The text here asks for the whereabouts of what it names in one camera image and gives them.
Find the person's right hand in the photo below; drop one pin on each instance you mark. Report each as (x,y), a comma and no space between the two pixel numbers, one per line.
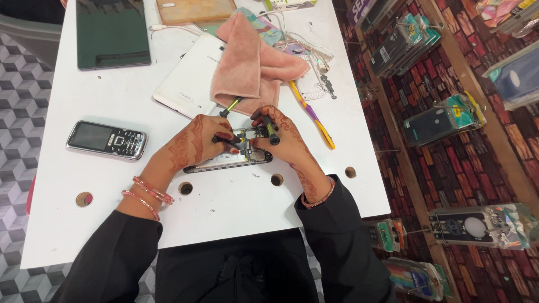
(290,139)

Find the person's left hand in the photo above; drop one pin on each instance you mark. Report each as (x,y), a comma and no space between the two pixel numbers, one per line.
(187,143)

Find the black screwdriver with green shaft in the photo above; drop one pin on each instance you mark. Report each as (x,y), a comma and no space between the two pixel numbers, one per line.
(271,132)
(230,107)

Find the black tweezers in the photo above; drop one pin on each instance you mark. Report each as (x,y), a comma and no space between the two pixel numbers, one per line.
(221,139)

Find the smartphone with exposed board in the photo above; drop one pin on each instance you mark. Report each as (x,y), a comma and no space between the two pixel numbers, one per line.
(252,158)

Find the yellow purple toothbrush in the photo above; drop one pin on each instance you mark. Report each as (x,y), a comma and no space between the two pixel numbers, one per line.
(313,118)

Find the clear phone case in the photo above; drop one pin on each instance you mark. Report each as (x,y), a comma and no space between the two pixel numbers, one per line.
(311,86)

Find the white tablet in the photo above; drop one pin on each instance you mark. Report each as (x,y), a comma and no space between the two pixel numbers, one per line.
(189,80)

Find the small metal tool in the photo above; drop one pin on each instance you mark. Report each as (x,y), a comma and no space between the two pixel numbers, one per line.
(328,87)

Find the thin pink bangle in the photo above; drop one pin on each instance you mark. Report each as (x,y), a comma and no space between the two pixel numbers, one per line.
(322,198)

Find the silver black keypad phone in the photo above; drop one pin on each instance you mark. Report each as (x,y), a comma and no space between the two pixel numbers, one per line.
(107,140)

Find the pink towel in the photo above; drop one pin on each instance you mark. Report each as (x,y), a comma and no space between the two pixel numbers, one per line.
(248,67)

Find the colourful patterned packet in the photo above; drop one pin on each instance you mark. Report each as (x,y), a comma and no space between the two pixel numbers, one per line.
(267,31)

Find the black tablet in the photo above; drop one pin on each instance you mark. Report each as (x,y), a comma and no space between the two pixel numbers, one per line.
(113,33)

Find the orange phone case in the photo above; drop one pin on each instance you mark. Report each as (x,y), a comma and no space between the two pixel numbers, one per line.
(196,10)

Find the white green box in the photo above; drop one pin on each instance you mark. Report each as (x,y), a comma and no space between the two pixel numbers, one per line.
(290,4)

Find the person's black clothing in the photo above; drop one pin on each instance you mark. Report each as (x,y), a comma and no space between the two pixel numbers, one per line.
(236,269)

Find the wall rack of packaged phone cases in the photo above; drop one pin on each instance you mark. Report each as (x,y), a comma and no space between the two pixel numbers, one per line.
(446,126)

